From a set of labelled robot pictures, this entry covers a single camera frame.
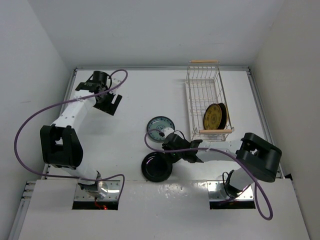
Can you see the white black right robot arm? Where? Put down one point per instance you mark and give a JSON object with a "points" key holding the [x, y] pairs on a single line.
{"points": [[258, 158]]}

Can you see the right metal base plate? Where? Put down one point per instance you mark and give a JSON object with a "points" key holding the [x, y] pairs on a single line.
{"points": [[216, 192]]}

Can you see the yellow patterned plate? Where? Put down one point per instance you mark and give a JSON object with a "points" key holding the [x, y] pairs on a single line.
{"points": [[212, 117], [227, 116]]}

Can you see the blue white porcelain plate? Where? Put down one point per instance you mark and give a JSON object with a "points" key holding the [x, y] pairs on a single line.
{"points": [[160, 123]]}

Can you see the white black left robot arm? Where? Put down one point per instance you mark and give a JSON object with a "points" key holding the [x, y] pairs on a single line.
{"points": [[61, 147]]}

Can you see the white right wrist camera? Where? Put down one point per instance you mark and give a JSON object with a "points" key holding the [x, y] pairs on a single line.
{"points": [[167, 131]]}

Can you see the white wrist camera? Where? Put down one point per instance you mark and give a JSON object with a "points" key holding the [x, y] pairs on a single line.
{"points": [[167, 131], [113, 82]]}

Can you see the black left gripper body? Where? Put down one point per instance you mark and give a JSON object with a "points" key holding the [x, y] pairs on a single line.
{"points": [[105, 101]]}

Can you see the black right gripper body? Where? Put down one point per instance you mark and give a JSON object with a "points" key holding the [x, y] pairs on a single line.
{"points": [[177, 156]]}

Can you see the wire dish rack wooden handles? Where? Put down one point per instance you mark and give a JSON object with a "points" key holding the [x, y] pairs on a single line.
{"points": [[203, 87]]}

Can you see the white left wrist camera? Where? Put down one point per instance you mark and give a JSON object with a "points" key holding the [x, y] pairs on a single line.
{"points": [[113, 82]]}

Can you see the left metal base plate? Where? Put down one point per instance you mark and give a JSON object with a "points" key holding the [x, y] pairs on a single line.
{"points": [[110, 190]]}

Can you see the black glossy plate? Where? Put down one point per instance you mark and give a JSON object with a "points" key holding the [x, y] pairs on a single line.
{"points": [[156, 167]]}

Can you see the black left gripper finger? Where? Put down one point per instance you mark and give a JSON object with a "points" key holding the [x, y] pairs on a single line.
{"points": [[106, 108], [115, 103]]}

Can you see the metal base plate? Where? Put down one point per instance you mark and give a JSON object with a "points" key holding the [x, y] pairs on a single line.
{"points": [[110, 190], [216, 192]]}

